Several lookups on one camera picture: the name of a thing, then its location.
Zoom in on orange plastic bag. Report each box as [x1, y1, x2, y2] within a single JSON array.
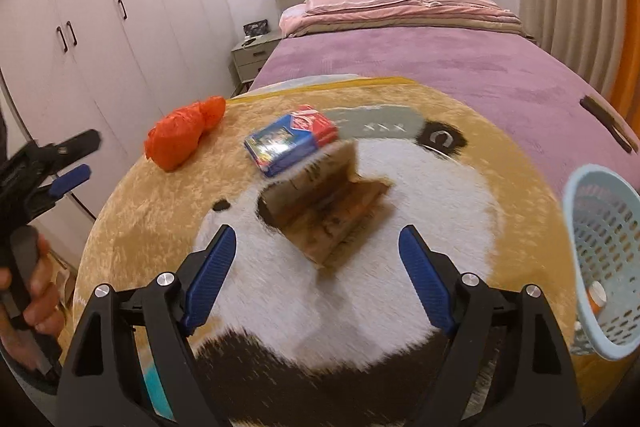
[[145, 96, 227, 172]]

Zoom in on purple bed cover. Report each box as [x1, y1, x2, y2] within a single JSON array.
[[247, 29, 640, 172]]

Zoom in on grey nightstand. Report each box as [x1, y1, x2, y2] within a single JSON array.
[[230, 32, 283, 85]]

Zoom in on dark wooden hairbrush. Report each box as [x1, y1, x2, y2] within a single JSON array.
[[580, 94, 633, 154]]

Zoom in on pink folded duvet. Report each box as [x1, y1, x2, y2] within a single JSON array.
[[278, 0, 526, 40]]

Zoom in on round printed plush rug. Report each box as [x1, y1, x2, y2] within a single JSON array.
[[70, 77, 601, 427]]

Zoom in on light blue plastic basket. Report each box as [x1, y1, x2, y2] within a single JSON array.
[[561, 163, 640, 361]]

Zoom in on person's left hand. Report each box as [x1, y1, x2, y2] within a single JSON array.
[[0, 237, 67, 370]]

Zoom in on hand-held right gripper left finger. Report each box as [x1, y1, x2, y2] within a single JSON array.
[[57, 224, 238, 427]]

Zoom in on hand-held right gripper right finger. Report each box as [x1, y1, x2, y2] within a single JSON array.
[[398, 224, 583, 427]]

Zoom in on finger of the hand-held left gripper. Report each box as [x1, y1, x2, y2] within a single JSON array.
[[37, 164, 92, 204], [30, 129, 102, 164]]

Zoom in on brown cardboard box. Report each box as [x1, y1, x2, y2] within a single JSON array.
[[257, 142, 391, 269]]

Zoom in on blue red small box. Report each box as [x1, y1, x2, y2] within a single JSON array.
[[244, 104, 339, 178]]

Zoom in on orange curtain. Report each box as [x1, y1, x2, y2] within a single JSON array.
[[605, 0, 640, 118]]

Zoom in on orange white bottle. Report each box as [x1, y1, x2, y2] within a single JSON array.
[[585, 281, 608, 315]]

